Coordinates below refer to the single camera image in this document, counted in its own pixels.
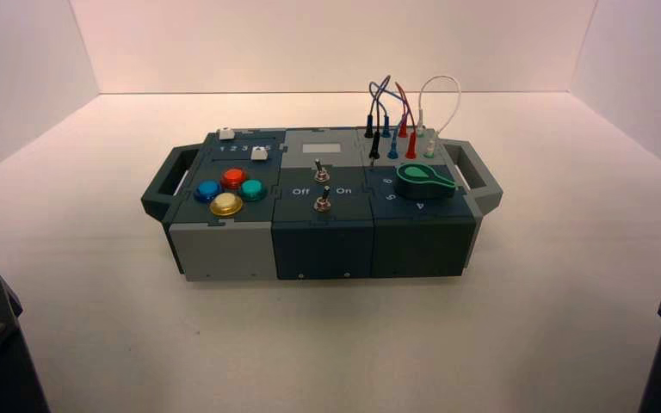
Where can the green rotary knob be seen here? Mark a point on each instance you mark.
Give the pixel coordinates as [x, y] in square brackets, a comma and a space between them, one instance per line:
[421, 182]

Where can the grey and teal control box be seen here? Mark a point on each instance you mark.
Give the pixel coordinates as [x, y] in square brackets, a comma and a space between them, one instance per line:
[319, 245]

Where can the white slider knob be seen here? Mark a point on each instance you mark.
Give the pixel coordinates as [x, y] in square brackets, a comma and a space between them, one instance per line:
[226, 134]
[260, 154]

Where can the green round push button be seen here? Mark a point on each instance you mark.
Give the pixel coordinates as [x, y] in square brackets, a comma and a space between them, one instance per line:
[253, 189]

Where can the metal toggle switch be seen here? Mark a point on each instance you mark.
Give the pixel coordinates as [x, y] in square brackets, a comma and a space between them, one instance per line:
[323, 202]
[322, 173]

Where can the yellow round push button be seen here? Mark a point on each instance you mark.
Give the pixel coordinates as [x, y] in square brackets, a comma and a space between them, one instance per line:
[226, 204]

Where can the red round push button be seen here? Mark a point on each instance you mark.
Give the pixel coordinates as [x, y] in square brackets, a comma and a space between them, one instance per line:
[233, 177]

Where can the blue round push button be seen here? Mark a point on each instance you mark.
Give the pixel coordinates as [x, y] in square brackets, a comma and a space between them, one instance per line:
[208, 190]

